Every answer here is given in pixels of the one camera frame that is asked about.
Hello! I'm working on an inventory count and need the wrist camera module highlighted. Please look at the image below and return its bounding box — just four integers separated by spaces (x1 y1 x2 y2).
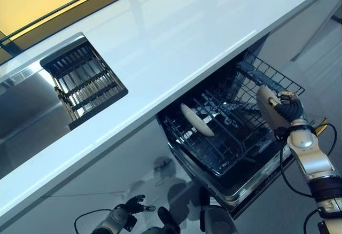
274 127 289 141
124 216 137 231

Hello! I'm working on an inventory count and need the robot left leg black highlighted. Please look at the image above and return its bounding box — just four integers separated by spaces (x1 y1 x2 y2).
157 206 182 234

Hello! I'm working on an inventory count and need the dishwasher wire mesh basket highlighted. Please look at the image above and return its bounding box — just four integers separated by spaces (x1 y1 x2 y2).
235 52 306 128

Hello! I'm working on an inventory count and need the cream ceramic plate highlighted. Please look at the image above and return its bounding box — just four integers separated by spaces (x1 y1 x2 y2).
255 85 292 131
180 103 215 138

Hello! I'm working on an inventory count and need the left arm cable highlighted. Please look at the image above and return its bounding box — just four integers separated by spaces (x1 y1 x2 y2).
74 209 113 234

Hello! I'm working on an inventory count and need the dishwasher wire rack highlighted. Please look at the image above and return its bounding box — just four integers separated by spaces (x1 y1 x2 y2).
160 76 278 177

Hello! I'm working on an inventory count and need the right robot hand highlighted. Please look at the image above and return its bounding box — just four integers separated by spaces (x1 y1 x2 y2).
268 91 305 127

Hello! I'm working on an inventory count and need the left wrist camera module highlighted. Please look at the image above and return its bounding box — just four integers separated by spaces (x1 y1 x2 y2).
124 216 137 231

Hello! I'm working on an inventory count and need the small yellow object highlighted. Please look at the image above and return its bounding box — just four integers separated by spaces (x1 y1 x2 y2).
315 118 328 136

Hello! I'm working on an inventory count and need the narrow white cabinet door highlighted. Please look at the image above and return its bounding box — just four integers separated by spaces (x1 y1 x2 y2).
0 119 174 234

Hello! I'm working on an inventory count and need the dishwasher door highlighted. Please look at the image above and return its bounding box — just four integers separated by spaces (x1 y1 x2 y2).
167 135 297 220

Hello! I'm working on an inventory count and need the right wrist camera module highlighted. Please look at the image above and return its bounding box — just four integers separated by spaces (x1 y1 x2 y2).
274 127 289 141

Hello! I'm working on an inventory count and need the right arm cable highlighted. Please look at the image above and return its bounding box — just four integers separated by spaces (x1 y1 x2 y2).
279 123 338 234

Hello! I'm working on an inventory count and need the stainless steel sink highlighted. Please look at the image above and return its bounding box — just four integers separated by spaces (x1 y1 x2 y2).
0 32 129 177

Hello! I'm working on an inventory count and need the robot right leg gray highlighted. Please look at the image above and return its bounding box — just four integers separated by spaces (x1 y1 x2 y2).
199 188 238 234

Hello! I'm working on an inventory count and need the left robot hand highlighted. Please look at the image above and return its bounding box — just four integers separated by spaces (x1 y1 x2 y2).
125 195 156 215

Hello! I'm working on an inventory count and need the black dish drying rack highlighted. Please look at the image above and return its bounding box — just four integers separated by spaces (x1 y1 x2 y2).
39 35 129 131

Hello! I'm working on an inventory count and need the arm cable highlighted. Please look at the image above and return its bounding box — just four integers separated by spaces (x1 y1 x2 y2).
74 209 113 234
279 123 338 234

